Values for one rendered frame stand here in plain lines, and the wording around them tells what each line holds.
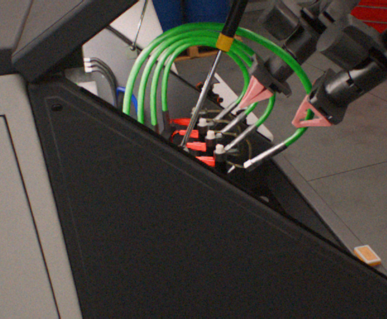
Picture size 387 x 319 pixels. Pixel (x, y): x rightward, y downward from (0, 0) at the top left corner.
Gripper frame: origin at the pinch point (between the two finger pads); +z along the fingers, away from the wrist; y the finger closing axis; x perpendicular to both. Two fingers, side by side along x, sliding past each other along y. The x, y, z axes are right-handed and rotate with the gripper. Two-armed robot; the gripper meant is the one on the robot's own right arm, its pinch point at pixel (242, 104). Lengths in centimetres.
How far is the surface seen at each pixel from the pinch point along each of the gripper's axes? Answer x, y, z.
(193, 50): -464, -57, 108
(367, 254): 17.0, -36.0, 2.6
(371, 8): -403, -149, -50
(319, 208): -2.0, -32.9, 7.7
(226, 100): -70, -16, 20
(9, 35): 39, 39, 3
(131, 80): 7.9, 21.9, 8.7
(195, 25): 9.6, 19.7, -7.6
